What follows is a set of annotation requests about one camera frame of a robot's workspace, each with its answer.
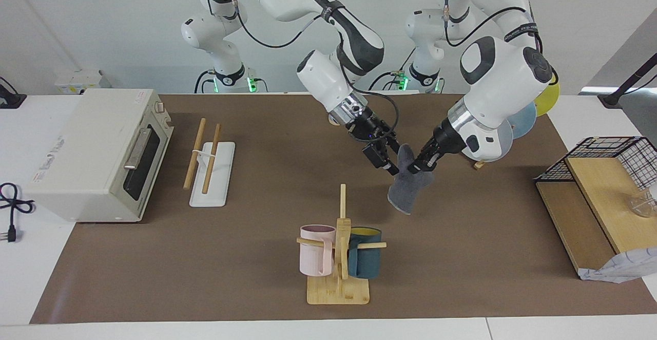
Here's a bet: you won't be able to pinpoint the black left base cable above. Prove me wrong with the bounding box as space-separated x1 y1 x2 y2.
369 47 416 92

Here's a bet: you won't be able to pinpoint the brown table mat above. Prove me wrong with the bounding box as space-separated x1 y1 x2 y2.
30 93 657 324

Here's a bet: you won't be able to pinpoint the purple and grey towel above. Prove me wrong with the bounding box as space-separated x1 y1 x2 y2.
388 143 434 215

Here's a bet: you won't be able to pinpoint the wooden mug tree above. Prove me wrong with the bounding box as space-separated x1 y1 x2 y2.
296 184 387 306

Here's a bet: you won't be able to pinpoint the light blue plate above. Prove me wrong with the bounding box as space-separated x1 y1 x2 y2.
506 101 537 140

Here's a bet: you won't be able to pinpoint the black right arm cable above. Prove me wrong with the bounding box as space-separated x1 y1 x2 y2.
207 0 400 140

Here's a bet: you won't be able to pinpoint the yellow plate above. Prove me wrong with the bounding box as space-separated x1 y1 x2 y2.
534 81 561 117

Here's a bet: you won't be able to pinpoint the pink mug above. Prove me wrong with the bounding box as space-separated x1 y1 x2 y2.
299 224 337 277

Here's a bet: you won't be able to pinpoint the black stand with pole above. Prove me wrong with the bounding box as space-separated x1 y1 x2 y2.
598 52 657 108

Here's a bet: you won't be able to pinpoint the white towel rack wooden bars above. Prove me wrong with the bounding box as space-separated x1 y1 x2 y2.
183 118 236 208

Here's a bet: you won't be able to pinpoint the black right base cable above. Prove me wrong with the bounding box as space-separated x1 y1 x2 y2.
194 69 216 94

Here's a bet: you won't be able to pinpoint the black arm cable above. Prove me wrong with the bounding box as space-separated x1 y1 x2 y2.
207 0 400 140
440 0 559 86

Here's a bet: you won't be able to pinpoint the clear glass flask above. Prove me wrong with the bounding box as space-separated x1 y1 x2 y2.
630 186 657 218

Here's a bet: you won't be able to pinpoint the patterned white cloth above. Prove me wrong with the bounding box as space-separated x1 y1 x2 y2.
580 248 657 284

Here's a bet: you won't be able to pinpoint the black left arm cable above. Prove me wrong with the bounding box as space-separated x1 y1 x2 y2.
440 0 559 86

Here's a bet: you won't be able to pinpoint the black wire basket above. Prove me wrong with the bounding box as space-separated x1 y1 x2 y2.
534 136 657 189

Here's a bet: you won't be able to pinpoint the wooden shelf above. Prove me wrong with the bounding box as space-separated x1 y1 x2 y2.
535 156 657 279

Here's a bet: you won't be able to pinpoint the pale grey plate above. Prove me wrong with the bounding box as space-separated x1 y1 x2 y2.
490 118 514 163

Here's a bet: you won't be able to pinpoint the black table clamp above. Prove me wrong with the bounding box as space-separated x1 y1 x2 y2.
0 77 27 109

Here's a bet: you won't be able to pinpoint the dark teal mug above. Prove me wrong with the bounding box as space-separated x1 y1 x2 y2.
347 226 383 279

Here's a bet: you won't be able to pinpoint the white toaster oven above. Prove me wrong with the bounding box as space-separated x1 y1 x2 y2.
23 88 174 223

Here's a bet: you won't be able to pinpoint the black base cable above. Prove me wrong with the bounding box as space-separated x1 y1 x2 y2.
194 69 216 94
369 47 416 92

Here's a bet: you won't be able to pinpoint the black power cord with plug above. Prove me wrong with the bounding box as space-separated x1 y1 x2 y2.
0 183 35 243

